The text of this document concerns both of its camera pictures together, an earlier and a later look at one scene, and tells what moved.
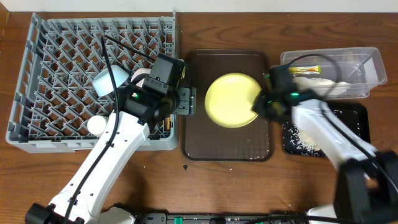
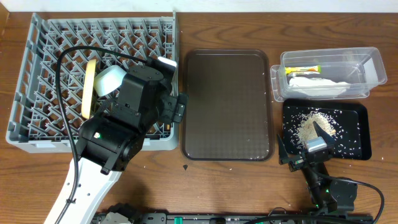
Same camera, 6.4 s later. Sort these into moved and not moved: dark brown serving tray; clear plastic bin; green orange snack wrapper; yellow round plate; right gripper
Moved: yellow round plate; right gripper
Not moved: dark brown serving tray; clear plastic bin; green orange snack wrapper
